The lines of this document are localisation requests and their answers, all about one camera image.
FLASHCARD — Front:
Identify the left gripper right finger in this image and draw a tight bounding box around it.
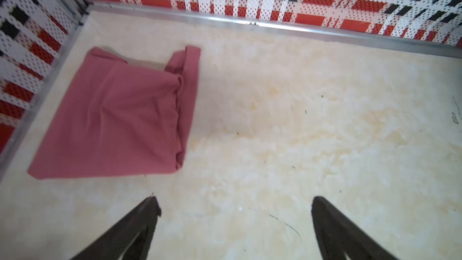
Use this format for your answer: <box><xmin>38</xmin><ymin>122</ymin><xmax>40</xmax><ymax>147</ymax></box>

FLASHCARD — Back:
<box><xmin>312</xmin><ymin>196</ymin><xmax>396</xmax><ymax>260</ymax></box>

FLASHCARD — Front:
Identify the maroon tank top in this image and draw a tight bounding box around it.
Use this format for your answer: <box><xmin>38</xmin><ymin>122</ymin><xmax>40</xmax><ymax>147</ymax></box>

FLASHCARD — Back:
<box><xmin>28</xmin><ymin>46</ymin><xmax>201</xmax><ymax>179</ymax></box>

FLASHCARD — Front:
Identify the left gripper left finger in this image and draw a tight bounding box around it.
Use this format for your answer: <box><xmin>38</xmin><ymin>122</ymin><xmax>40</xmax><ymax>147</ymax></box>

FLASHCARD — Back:
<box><xmin>73</xmin><ymin>196</ymin><xmax>161</xmax><ymax>260</ymax></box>

